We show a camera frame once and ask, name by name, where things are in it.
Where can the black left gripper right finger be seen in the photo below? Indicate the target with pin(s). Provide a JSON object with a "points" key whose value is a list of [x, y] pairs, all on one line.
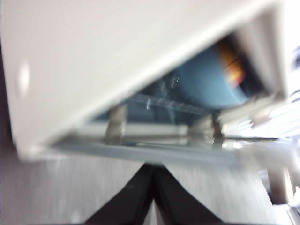
{"points": [[178, 204]]}

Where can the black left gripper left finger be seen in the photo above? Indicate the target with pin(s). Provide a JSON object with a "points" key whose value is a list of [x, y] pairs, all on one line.
{"points": [[131, 204]]}

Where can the blue ribbed bowl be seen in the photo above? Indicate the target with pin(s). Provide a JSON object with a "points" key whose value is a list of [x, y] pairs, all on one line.
{"points": [[204, 82]]}

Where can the red yellow apple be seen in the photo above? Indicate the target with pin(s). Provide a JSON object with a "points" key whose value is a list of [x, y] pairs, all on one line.
{"points": [[232, 65]]}

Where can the cream Toshiba toaster oven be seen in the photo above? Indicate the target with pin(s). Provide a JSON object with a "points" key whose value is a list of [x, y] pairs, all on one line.
{"points": [[93, 58]]}

